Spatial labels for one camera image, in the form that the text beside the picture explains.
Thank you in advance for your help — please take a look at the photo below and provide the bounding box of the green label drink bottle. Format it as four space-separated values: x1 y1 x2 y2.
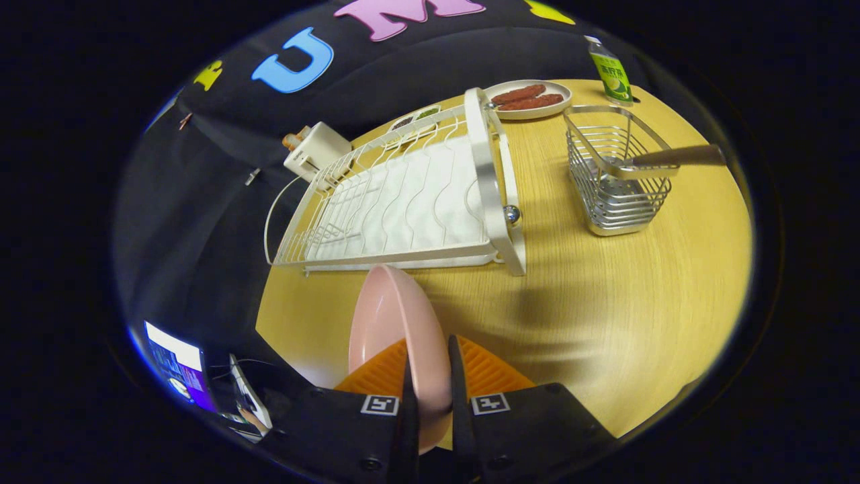
583 35 635 107

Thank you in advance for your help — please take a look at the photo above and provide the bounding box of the silver wire basket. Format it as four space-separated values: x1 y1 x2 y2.
563 104 681 237

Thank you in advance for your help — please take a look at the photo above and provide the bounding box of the white toaster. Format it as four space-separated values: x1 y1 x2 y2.
283 122 353 184

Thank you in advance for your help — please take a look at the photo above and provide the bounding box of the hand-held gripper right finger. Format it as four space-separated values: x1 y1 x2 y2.
447 334 617 484

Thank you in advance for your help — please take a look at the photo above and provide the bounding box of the white drying mat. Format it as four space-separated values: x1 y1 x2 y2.
306 134 491 263

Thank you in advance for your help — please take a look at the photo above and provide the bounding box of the white divided snack dish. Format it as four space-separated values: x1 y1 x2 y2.
386 104 443 146

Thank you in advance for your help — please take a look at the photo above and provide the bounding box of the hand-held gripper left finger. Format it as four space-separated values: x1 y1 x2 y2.
259 337 421 484

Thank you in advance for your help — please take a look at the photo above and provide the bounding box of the white plate with sausages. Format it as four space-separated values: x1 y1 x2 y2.
482 80 573 121

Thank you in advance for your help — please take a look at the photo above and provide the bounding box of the wooden handle spoon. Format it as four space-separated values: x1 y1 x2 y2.
591 143 728 179

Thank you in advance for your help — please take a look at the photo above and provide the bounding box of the pink plate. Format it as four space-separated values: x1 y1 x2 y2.
348 264 455 456

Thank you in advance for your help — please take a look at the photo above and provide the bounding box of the white wire dish rack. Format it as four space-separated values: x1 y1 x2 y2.
265 87 529 277

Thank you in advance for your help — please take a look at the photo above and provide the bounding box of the computer monitor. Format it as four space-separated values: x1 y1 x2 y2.
143 321 217 413

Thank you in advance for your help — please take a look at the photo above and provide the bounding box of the brown sausage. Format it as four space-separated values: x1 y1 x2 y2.
490 84 548 106
497 93 565 112

